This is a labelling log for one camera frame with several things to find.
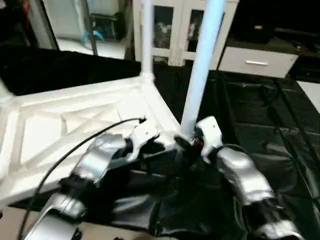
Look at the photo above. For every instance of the white drawer unit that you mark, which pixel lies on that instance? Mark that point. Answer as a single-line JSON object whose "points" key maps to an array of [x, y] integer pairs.
{"points": [[255, 61]]}

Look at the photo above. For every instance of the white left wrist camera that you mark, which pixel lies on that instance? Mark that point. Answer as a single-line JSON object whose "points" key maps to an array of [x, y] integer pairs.
{"points": [[142, 135]]}

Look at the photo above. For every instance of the black case with yellow label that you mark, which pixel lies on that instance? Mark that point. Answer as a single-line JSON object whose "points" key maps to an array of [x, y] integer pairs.
{"points": [[255, 20]]}

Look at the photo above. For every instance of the white plastic table leg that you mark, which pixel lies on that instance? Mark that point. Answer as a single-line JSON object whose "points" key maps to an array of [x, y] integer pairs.
{"points": [[147, 35], [4, 95], [202, 65]]}

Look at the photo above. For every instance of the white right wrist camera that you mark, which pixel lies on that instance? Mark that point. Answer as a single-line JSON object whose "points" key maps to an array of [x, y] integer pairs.
{"points": [[210, 132]]}

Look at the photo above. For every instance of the black table mat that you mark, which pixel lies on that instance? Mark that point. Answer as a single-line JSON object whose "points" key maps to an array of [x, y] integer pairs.
{"points": [[260, 110]]}

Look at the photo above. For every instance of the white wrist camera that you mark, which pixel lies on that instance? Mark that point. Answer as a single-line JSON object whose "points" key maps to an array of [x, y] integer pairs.
{"points": [[142, 135], [210, 132]]}

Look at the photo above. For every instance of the white glass door cabinet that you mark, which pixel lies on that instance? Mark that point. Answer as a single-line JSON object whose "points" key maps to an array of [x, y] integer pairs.
{"points": [[170, 30]]}

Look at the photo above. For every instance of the white plastic table top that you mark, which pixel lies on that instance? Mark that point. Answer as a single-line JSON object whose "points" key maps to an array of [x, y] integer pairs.
{"points": [[50, 130]]}

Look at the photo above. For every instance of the turquoise plastic stand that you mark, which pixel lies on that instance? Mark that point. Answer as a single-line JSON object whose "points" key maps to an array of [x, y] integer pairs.
{"points": [[92, 34]]}

